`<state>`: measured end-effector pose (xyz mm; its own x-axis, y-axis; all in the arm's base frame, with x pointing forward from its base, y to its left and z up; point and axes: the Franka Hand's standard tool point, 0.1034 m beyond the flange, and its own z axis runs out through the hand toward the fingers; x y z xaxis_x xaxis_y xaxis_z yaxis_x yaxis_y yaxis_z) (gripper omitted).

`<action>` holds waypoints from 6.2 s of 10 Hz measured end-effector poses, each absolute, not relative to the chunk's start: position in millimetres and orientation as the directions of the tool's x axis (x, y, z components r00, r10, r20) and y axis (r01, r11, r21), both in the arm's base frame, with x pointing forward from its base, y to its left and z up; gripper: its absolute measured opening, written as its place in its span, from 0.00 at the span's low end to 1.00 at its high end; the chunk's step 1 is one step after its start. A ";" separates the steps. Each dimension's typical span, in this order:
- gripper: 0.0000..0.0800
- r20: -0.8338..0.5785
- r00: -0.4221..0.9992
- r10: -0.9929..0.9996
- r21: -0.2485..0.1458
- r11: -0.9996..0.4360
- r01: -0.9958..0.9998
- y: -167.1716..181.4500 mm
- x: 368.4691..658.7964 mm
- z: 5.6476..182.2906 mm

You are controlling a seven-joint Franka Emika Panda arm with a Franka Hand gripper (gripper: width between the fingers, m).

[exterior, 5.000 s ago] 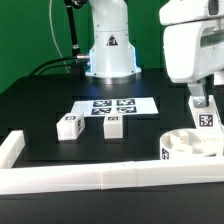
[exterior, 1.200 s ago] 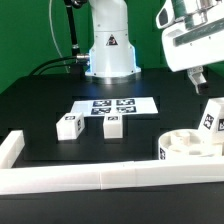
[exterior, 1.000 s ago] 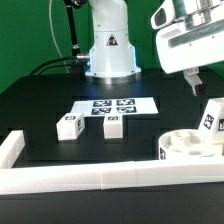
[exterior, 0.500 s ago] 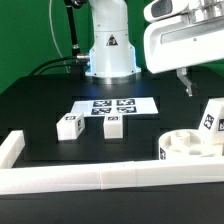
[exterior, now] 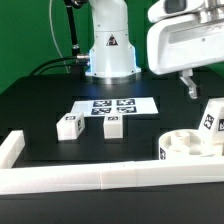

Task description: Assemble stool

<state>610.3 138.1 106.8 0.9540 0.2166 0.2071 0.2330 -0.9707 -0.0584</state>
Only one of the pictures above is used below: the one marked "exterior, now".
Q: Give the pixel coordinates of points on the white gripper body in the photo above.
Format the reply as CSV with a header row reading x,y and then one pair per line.
x,y
185,34

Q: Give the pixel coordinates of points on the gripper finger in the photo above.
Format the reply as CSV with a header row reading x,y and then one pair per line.
x,y
185,76

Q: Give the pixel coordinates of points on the white round stool seat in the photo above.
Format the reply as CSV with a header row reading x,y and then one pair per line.
x,y
186,144

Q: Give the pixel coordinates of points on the white marker tag sheet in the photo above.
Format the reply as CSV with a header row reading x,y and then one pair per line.
x,y
125,106

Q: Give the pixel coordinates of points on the white U-shaped fence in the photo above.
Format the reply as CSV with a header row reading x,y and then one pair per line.
x,y
99,176

